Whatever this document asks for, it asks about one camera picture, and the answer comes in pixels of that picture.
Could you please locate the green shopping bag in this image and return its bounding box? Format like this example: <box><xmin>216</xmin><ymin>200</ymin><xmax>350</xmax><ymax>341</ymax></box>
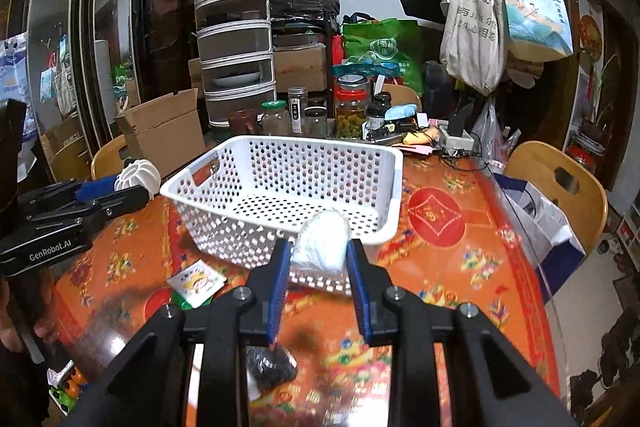
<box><xmin>342</xmin><ymin>18</ymin><xmax>424</xmax><ymax>95</ymax></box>

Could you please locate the white power strip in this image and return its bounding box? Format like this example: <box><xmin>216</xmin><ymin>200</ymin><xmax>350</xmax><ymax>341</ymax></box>
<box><xmin>438</xmin><ymin>124</ymin><xmax>475</xmax><ymax>157</ymax></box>

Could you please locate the brown cardboard box behind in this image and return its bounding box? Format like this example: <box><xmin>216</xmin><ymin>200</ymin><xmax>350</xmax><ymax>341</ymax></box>
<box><xmin>273</xmin><ymin>43</ymin><xmax>328</xmax><ymax>93</ymax></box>

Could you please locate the red lid pickle jar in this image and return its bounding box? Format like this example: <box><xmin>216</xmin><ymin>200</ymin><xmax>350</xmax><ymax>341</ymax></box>
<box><xmin>334</xmin><ymin>74</ymin><xmax>370</xmax><ymax>140</ymax></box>

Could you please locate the white perforated plastic basket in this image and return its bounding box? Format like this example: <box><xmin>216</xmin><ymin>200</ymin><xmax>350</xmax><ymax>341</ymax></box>
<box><xmin>160</xmin><ymin>135</ymin><xmax>404</xmax><ymax>270</ymax></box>

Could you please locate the dark mirrored cabinet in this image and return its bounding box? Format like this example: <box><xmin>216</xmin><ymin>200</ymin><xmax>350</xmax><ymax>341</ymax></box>
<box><xmin>1</xmin><ymin>0</ymin><xmax>196</xmax><ymax>188</ymax></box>

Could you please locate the person's left hand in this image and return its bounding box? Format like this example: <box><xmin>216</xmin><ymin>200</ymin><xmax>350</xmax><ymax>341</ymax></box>
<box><xmin>1</xmin><ymin>268</ymin><xmax>60</xmax><ymax>353</ymax></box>

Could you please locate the green snack packet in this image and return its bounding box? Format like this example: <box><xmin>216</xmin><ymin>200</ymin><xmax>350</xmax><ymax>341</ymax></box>
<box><xmin>170</xmin><ymin>293</ymin><xmax>193</xmax><ymax>310</ymax></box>

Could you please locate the beige canvas tote bag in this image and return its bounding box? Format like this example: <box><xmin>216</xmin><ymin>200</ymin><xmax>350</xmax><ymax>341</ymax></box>
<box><xmin>439</xmin><ymin>0</ymin><xmax>506</xmax><ymax>96</ymax></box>

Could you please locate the white shelf with boxes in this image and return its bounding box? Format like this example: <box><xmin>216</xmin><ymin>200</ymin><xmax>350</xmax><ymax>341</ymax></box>
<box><xmin>616</xmin><ymin>202</ymin><xmax>640</xmax><ymax>271</ymax></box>

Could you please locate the wooden chair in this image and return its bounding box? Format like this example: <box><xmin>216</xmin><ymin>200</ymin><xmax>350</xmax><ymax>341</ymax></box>
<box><xmin>504</xmin><ymin>141</ymin><xmax>608</xmax><ymax>254</ymax></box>
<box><xmin>91</xmin><ymin>134</ymin><xmax>126</xmax><ymax>180</ymax></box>

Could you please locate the open cardboard box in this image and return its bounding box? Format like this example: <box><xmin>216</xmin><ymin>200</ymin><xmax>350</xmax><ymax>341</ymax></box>
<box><xmin>115</xmin><ymin>89</ymin><xmax>206</xmax><ymax>178</ymax></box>

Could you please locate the grey stacked drawer tower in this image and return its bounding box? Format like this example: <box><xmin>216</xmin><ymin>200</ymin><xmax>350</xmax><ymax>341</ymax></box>
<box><xmin>194</xmin><ymin>0</ymin><xmax>277</xmax><ymax>127</ymax></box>

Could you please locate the wooden chair left side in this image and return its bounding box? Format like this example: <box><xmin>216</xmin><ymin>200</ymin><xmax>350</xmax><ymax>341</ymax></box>
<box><xmin>91</xmin><ymin>134</ymin><xmax>126</xmax><ymax>180</ymax></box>

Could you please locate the white blue paper bag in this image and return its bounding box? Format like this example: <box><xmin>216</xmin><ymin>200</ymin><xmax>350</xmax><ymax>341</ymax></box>
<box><xmin>494</xmin><ymin>173</ymin><xmax>586</xmax><ymax>303</ymax></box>

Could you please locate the white cartoon snack packet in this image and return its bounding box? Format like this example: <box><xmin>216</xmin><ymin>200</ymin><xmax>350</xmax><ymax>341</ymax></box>
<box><xmin>167</xmin><ymin>260</ymin><xmax>227</xmax><ymax>308</ymax></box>

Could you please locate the blue illustrated tote bag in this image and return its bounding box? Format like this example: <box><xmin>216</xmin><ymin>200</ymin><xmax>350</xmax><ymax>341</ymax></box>
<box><xmin>503</xmin><ymin>0</ymin><xmax>574</xmax><ymax>63</ymax></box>

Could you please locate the white cloth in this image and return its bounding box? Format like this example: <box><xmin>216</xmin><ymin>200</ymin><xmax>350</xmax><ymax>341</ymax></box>
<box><xmin>291</xmin><ymin>209</ymin><xmax>350</xmax><ymax>275</ymax></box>

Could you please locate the wooden chair right side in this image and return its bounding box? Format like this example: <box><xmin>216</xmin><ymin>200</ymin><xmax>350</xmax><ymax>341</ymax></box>
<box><xmin>504</xmin><ymin>141</ymin><xmax>608</xmax><ymax>254</ymax></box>

